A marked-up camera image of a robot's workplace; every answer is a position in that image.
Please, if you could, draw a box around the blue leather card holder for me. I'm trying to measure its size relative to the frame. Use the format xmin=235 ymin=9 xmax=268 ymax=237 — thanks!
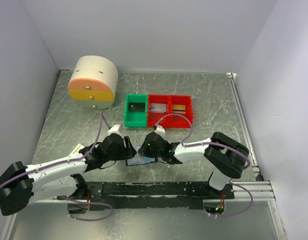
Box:
xmin=125 ymin=145 xmax=158 ymax=167

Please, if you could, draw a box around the grey magnetic stripe card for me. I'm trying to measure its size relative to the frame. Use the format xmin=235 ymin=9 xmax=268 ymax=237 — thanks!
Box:
xmin=149 ymin=103 xmax=167 ymax=113

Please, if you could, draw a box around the dark card with chip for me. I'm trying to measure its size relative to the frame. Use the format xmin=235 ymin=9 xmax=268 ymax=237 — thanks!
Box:
xmin=129 ymin=102 xmax=146 ymax=112

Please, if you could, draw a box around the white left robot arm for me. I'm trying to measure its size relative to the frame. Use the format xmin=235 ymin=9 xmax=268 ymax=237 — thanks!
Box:
xmin=0 ymin=133 xmax=136 ymax=216

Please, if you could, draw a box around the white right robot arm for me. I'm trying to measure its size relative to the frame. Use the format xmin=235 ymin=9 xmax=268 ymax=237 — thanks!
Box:
xmin=138 ymin=132 xmax=250 ymax=199

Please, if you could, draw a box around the gold card in red bin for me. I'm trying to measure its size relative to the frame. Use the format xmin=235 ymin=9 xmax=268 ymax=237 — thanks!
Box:
xmin=172 ymin=104 xmax=186 ymax=114

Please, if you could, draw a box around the green plastic bin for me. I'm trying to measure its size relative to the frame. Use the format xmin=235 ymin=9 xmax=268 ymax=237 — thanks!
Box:
xmin=124 ymin=94 xmax=148 ymax=128

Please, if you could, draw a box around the white small cardboard box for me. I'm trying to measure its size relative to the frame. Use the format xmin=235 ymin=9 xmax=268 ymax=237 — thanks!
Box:
xmin=71 ymin=143 xmax=84 ymax=153

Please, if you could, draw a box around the red plastic double bin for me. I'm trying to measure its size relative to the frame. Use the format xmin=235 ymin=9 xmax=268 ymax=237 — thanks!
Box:
xmin=147 ymin=94 xmax=193 ymax=128

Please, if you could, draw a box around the cream round drawer cabinet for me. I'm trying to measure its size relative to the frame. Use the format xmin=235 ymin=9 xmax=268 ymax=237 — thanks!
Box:
xmin=67 ymin=55 xmax=118 ymax=110

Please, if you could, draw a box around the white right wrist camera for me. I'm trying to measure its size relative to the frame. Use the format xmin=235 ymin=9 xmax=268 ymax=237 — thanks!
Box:
xmin=154 ymin=125 xmax=166 ymax=138

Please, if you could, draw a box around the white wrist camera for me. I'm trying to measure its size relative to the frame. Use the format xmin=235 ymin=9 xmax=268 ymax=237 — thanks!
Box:
xmin=107 ymin=124 xmax=124 ymax=136
xmin=154 ymin=125 xmax=166 ymax=138

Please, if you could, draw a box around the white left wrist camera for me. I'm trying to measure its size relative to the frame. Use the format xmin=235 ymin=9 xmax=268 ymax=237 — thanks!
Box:
xmin=107 ymin=124 xmax=124 ymax=136

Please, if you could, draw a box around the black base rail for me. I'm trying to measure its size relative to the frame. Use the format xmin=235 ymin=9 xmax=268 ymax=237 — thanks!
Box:
xmin=70 ymin=181 xmax=234 ymax=210

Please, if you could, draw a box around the aluminium frame rail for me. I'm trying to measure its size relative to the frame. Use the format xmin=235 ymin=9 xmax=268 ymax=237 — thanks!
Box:
xmin=233 ymin=181 xmax=276 ymax=202

